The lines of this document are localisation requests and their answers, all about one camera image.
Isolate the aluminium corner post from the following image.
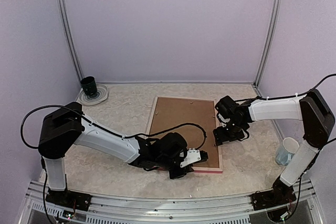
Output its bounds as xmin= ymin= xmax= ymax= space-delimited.
xmin=254 ymin=0 xmax=281 ymax=88
xmin=57 ymin=0 xmax=83 ymax=82

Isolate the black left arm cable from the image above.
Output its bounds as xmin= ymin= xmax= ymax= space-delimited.
xmin=20 ymin=105 xmax=207 ymax=151

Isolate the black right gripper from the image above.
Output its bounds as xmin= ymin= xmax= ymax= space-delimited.
xmin=213 ymin=119 xmax=246 ymax=146

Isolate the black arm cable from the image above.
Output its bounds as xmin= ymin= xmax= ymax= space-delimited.
xmin=233 ymin=73 xmax=336 ymax=146
xmin=20 ymin=105 xmax=207 ymax=151

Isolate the left aluminium corner post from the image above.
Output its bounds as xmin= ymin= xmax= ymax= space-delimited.
xmin=57 ymin=0 xmax=83 ymax=82

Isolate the right aluminium corner post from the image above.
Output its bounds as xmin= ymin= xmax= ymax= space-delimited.
xmin=254 ymin=0 xmax=281 ymax=88

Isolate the dark green speckled cup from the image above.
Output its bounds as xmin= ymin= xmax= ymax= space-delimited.
xmin=80 ymin=76 xmax=98 ymax=96

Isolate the pink wooden picture frame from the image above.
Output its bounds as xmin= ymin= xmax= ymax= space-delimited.
xmin=144 ymin=95 xmax=224 ymax=175

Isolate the grey spiral ceramic plate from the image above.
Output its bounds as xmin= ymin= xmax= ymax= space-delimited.
xmin=78 ymin=84 xmax=109 ymax=106

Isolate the aluminium front rail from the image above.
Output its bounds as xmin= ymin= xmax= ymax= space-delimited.
xmin=15 ymin=180 xmax=325 ymax=223

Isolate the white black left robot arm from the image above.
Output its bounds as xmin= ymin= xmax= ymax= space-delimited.
xmin=38 ymin=102 xmax=201 ymax=211

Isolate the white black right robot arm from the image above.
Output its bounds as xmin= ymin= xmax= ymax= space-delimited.
xmin=213 ymin=89 xmax=335 ymax=210

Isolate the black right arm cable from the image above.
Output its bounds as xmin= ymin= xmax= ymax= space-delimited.
xmin=233 ymin=73 xmax=336 ymax=146

